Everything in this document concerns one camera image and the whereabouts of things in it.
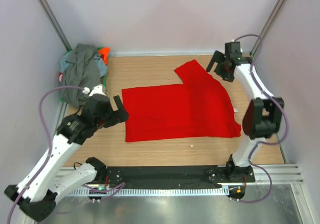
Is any red t-shirt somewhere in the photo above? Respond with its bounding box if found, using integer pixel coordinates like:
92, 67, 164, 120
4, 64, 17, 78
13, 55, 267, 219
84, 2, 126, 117
122, 60, 242, 142

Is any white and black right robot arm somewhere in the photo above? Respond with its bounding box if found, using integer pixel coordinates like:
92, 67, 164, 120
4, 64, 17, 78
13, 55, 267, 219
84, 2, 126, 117
206, 41, 284, 183

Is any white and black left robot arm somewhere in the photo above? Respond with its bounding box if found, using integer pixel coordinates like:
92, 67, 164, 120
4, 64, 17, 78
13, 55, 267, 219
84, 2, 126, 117
4, 94, 128, 222

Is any green plastic basket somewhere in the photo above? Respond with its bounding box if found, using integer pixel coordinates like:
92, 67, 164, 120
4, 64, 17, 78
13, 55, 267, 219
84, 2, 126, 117
58, 45, 111, 101

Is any light blue garment in basket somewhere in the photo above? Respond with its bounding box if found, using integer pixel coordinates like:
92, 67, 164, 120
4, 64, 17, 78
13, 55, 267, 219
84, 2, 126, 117
59, 51, 108, 78

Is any grey t-shirt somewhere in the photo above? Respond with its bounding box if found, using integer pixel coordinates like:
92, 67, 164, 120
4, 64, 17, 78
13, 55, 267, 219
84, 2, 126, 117
60, 44, 101, 108

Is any orange garment in basket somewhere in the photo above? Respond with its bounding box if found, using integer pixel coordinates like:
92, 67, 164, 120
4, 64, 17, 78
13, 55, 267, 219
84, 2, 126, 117
98, 47, 110, 66

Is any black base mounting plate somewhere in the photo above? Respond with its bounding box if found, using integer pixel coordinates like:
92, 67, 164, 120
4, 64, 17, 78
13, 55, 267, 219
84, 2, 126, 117
103, 165, 256, 190

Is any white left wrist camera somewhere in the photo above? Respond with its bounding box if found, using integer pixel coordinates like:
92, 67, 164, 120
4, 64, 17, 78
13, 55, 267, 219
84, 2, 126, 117
82, 84, 106, 97

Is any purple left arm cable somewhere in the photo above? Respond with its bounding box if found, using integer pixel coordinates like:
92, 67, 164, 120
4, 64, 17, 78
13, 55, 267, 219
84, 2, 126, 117
6, 85, 126, 224

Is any white slotted cable duct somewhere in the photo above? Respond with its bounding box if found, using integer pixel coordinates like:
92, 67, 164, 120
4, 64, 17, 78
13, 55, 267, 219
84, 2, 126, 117
67, 186, 229, 197

